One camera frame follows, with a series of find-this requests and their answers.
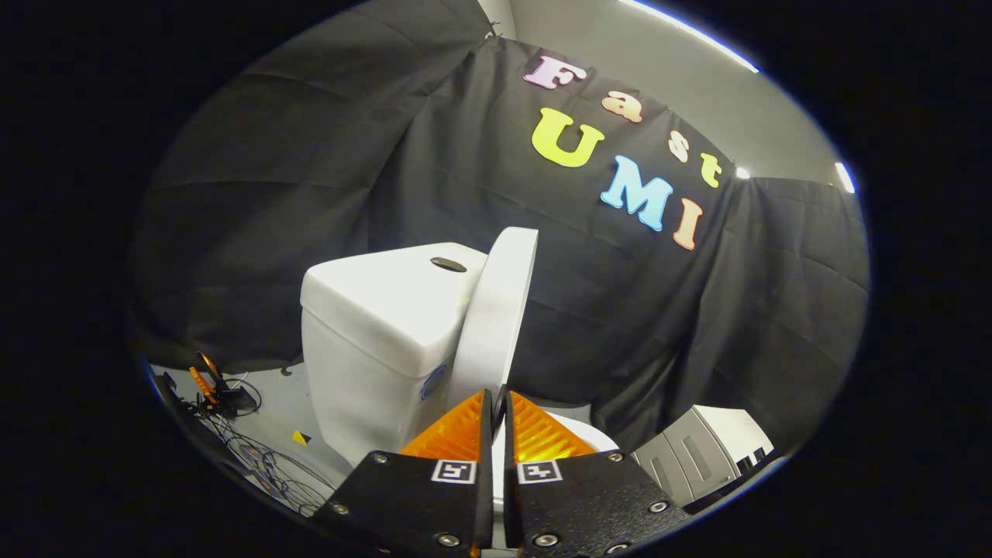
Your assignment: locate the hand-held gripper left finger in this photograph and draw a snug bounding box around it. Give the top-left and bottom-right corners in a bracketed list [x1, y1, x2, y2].
[314, 387, 495, 558]

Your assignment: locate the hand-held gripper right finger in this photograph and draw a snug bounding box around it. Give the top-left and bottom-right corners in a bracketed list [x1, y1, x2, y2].
[504, 391, 691, 558]

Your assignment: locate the white toilet lid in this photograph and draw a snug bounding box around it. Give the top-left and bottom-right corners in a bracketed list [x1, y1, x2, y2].
[446, 227, 539, 413]

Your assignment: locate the grey panelled cabinet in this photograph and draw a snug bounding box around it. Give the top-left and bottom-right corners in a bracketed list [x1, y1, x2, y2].
[632, 405, 776, 510]

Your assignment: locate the orange and black tool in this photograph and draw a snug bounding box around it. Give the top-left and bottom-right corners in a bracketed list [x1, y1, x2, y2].
[190, 353, 258, 415]

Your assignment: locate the black backdrop cloth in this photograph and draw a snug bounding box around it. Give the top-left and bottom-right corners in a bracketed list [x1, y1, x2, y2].
[128, 0, 870, 454]

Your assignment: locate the tangle of black cables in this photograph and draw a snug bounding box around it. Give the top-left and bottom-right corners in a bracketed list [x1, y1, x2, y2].
[155, 372, 342, 518]

